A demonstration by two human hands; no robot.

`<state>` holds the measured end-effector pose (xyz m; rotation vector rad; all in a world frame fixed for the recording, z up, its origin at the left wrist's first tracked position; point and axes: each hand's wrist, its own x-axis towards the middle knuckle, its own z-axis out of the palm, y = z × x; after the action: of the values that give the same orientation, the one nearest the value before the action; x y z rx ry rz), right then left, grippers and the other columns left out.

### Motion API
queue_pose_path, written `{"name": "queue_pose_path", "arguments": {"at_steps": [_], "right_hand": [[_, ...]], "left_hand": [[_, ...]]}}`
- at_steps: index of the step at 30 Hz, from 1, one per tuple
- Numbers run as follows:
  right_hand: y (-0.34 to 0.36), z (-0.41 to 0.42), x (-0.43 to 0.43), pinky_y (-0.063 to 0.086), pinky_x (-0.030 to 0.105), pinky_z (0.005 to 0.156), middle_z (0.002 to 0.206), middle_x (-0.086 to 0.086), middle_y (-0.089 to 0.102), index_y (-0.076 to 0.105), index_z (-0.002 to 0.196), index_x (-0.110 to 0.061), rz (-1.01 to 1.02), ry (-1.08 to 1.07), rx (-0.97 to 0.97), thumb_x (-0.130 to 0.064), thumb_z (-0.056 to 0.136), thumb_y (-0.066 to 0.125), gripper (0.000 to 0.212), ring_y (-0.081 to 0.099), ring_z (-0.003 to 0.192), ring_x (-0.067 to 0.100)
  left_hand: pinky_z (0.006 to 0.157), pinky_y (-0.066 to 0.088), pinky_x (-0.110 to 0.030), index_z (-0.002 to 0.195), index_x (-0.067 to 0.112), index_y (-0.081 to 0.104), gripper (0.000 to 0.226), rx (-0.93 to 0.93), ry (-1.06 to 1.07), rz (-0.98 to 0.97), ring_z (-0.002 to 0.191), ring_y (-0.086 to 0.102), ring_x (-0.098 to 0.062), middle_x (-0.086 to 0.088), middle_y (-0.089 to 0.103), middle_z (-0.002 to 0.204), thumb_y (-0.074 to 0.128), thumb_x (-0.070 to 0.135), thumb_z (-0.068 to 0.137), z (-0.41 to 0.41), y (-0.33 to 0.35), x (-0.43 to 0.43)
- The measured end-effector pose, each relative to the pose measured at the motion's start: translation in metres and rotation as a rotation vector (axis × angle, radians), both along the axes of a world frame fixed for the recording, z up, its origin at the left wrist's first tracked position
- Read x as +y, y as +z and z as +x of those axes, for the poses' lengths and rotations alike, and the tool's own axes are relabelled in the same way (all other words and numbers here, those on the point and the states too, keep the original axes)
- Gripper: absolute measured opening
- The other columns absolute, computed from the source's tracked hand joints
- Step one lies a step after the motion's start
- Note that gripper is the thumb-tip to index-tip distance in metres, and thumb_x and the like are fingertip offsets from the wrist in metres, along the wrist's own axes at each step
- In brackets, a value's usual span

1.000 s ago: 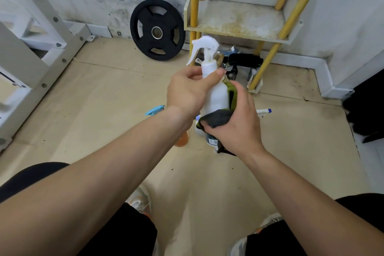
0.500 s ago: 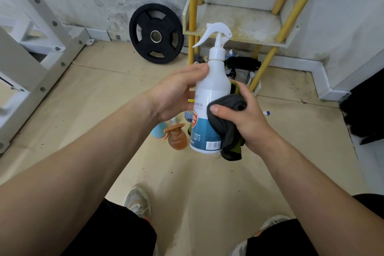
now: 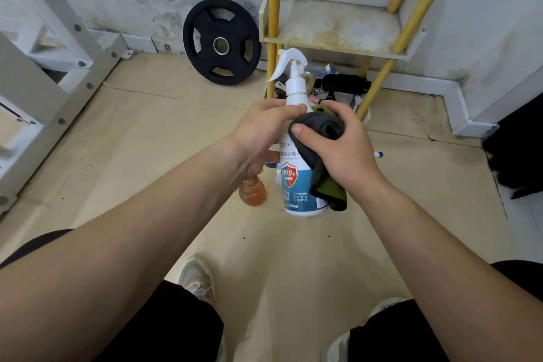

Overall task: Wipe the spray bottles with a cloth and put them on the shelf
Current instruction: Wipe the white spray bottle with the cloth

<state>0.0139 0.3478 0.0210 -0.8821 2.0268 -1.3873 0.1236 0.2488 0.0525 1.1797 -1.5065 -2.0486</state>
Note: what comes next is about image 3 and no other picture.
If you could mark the round white bottle blue-tipped sprayer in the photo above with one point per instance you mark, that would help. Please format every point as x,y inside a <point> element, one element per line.
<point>378,154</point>

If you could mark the white shelf yellow poles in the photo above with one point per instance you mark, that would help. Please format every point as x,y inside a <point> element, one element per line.
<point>339,26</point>

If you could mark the orange spray bottle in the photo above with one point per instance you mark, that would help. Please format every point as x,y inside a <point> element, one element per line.
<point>252,194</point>

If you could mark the person's right hand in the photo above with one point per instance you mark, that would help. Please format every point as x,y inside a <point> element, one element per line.
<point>352,154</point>

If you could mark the white plastic scoop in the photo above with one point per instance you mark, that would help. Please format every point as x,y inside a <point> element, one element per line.
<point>281,90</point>

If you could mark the white spray bottle teal label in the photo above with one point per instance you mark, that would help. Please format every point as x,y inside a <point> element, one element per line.
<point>295,90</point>

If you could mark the person's left grey shoe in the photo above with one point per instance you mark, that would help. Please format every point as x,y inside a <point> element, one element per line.
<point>197,279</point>

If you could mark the green microfibre cloth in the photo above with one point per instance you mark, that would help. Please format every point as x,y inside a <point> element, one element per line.
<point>322,124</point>

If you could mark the blue white packet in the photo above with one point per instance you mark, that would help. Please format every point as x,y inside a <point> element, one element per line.
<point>328,69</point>

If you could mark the tan fuzzy glove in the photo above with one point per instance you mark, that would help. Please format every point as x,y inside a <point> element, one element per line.
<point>309,81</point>

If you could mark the person's left hand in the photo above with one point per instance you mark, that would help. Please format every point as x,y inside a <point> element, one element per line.
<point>258,132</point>

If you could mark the person's right forearm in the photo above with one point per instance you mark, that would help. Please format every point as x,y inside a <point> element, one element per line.
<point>445,268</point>

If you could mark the person's grey shoe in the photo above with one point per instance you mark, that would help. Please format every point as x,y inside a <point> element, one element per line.
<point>197,279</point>
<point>339,344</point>

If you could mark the white metal rack frame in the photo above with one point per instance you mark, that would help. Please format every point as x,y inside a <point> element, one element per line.
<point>25,90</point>

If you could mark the black shorts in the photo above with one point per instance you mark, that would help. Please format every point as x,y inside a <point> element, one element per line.
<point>169,323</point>

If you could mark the black weight plate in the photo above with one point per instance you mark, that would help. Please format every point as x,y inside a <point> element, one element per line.
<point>203,43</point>

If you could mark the person's right grey shoe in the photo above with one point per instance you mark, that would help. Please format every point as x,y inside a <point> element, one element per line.
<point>339,344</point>

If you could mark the person's left forearm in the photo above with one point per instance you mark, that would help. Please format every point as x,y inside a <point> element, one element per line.
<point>106,255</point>

